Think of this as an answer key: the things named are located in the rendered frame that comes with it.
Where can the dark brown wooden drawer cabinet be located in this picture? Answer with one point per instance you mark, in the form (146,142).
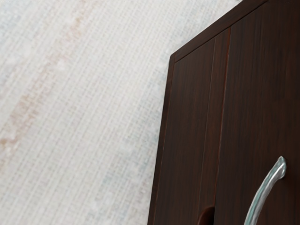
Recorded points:
(246,105)

